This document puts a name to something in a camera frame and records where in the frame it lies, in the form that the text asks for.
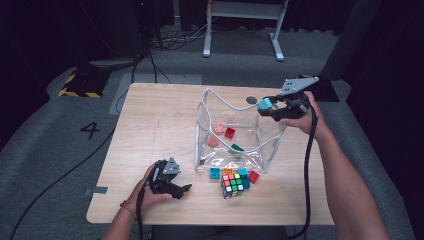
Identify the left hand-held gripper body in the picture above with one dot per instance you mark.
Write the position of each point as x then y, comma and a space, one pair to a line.
163, 185

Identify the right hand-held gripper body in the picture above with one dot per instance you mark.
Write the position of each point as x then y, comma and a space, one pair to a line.
296, 108

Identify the light teal building brick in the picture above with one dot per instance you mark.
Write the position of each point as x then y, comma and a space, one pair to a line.
265, 104

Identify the clear plastic zipper bag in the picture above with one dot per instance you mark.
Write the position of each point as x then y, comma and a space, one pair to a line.
233, 115

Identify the red building brick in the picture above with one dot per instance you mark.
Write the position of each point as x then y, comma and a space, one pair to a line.
253, 177
229, 133

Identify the orange building brick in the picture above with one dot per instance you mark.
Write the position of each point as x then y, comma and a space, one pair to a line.
227, 171

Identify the green building brick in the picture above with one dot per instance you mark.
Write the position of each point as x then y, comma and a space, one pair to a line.
237, 148

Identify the multicoloured puzzle cube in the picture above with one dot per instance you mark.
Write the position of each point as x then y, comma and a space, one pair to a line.
232, 186

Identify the pink building brick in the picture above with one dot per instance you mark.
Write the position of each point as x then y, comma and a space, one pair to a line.
219, 129

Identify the salmon building brick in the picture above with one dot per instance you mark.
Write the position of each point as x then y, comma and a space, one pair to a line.
213, 141

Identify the dark teal building brick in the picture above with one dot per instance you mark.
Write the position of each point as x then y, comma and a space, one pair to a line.
246, 183

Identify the person's right hand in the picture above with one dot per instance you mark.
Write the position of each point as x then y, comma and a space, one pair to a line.
311, 123

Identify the person's left hand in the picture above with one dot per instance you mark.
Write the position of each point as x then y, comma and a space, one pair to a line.
145, 196

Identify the grey round table grommet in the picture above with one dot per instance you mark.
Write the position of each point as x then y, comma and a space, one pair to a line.
251, 99

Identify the black yellow striped base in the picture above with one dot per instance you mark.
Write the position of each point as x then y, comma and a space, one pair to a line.
83, 85
328, 95

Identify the grey tape strip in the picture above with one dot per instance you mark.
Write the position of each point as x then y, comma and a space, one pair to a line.
100, 190

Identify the grey padded column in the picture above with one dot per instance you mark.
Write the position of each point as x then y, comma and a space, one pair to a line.
353, 33

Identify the grey round stand base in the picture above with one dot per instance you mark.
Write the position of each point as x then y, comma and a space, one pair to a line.
113, 63

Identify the white metal stand frame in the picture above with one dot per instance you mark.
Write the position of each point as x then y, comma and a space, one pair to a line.
246, 10

